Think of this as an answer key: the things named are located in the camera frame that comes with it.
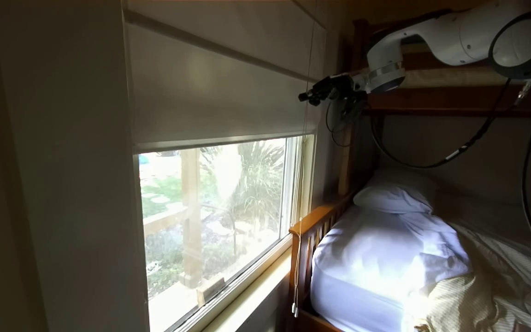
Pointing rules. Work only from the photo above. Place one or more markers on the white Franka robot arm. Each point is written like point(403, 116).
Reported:
point(455, 40)

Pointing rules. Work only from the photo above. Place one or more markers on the white sheeted mattress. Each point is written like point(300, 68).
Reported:
point(376, 265)

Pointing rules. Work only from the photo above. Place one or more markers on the wooden bed headboard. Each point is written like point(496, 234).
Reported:
point(304, 246)

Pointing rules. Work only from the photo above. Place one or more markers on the window sash latch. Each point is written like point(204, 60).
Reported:
point(210, 289)

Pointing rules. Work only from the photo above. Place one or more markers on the white pillow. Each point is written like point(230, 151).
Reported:
point(394, 197)

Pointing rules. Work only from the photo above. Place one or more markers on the beige roman shade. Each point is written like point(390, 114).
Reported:
point(215, 93)

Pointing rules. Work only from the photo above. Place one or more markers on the white framed window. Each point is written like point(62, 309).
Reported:
point(215, 215)

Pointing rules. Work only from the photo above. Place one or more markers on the cream blanket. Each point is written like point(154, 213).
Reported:
point(492, 289)

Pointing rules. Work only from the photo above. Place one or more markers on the wooden bunk bed frame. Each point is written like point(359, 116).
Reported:
point(455, 103)

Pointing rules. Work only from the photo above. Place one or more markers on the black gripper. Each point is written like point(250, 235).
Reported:
point(341, 88)

